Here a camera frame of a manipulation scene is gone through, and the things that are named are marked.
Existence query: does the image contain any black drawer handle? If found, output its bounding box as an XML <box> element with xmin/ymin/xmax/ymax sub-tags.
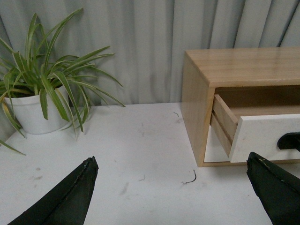
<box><xmin>277</xmin><ymin>132</ymin><xmax>300</xmax><ymax>151</ymax></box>

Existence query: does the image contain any grey curtain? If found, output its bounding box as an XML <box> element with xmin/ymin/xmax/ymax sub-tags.
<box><xmin>0</xmin><ymin>0</ymin><xmax>300</xmax><ymax>104</ymax></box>

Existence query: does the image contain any white plant pot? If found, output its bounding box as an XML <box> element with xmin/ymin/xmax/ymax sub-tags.
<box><xmin>4</xmin><ymin>95</ymin><xmax>68</xmax><ymax>135</ymax></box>

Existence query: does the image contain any wooden drawer cabinet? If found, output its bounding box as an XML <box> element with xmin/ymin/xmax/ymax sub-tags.
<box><xmin>181</xmin><ymin>47</ymin><xmax>300</xmax><ymax>167</ymax></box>

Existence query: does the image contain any white front wooden drawer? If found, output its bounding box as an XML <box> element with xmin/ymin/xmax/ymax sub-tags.
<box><xmin>210</xmin><ymin>94</ymin><xmax>300</xmax><ymax>163</ymax></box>

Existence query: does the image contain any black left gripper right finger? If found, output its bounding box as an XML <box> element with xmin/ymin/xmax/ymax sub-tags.
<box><xmin>247</xmin><ymin>152</ymin><xmax>300</xmax><ymax>225</ymax></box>

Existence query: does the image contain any green spider plant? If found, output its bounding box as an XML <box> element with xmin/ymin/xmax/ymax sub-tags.
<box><xmin>0</xmin><ymin>7</ymin><xmax>126</xmax><ymax>156</ymax></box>

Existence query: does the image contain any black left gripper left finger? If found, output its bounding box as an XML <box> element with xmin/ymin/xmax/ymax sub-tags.
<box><xmin>10</xmin><ymin>157</ymin><xmax>98</xmax><ymax>225</ymax></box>

